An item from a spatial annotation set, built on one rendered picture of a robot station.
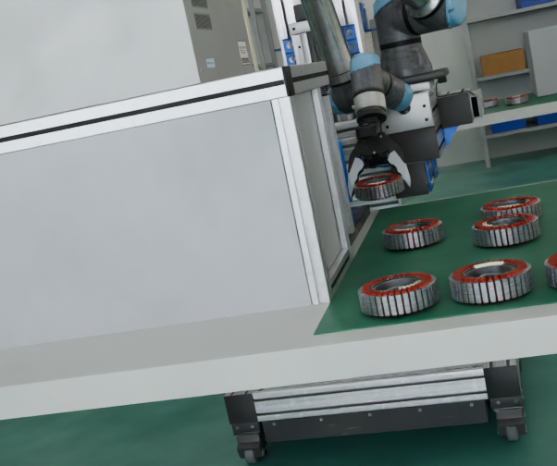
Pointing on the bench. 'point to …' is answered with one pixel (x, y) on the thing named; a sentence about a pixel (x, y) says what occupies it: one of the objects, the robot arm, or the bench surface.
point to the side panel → (314, 191)
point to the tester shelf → (150, 109)
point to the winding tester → (95, 53)
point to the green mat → (464, 253)
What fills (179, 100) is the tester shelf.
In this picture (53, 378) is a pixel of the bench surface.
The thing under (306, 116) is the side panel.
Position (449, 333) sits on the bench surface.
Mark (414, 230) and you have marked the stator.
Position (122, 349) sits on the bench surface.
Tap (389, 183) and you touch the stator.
